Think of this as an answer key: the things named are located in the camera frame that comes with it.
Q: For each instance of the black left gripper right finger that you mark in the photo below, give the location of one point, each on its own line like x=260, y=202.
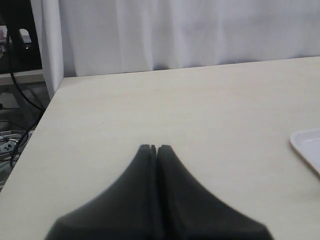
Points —
x=191, y=212

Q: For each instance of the white backdrop curtain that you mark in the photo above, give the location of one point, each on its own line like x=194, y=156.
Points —
x=98, y=37

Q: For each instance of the white square plastic tray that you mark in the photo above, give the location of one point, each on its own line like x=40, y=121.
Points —
x=307, y=144

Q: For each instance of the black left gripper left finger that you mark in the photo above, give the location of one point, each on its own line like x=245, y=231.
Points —
x=127, y=210

